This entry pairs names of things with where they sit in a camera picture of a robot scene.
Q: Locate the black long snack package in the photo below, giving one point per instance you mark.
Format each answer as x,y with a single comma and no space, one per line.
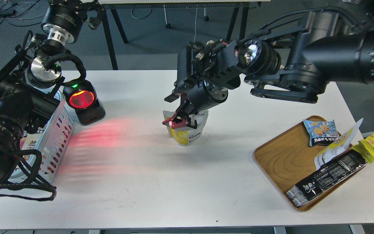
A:
326,177

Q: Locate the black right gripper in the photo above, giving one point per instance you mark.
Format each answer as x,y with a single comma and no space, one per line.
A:
205,74

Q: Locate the black barcode scanner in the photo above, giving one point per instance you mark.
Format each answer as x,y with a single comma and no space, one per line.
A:
83,99

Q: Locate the light blue plastic basket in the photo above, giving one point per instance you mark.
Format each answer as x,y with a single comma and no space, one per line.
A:
54,141

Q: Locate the snack packets in basket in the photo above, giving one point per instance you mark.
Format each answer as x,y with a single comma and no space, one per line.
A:
29,141

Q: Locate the blue snack packet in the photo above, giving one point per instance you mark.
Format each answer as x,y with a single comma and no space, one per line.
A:
321,132

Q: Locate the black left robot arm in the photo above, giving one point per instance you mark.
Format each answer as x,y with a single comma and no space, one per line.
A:
34,86

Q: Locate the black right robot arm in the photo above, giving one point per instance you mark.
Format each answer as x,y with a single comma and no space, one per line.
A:
292,57

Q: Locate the wooden tray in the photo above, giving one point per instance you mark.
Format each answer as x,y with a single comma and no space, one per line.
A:
287,159

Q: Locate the background table with black legs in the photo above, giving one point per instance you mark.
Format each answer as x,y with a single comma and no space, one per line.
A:
155,37

